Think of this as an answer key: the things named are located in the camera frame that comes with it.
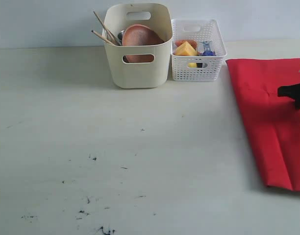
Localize red scalloped table cloth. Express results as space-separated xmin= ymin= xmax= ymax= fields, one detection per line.
xmin=226 ymin=58 xmax=300 ymax=191

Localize blue white milk carton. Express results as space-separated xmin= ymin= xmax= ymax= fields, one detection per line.
xmin=197 ymin=41 xmax=216 ymax=56

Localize yellow lemon with sticker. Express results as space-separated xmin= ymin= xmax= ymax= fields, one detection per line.
xmin=187 ymin=63 xmax=197 ymax=68

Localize fried chicken nugget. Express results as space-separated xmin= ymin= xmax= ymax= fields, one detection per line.
xmin=175 ymin=40 xmax=197 ymax=49

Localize yellow cheese wedge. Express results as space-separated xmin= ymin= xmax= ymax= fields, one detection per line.
xmin=174 ymin=42 xmax=198 ymax=56

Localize round wooden plate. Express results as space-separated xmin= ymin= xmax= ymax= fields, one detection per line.
xmin=122 ymin=24 xmax=164 ymax=63

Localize stainless steel cup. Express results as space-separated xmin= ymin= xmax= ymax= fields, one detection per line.
xmin=118 ymin=30 xmax=125 ymax=43

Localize wooden chopstick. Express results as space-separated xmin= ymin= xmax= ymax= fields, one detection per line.
xmin=93 ymin=11 xmax=121 ymax=46
xmin=91 ymin=30 xmax=116 ymax=46

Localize white perforated plastic basket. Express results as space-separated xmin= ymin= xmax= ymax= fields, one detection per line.
xmin=171 ymin=19 xmax=227 ymax=82

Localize cream plastic storage bin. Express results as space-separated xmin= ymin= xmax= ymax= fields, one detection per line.
xmin=104 ymin=3 xmax=173 ymax=89

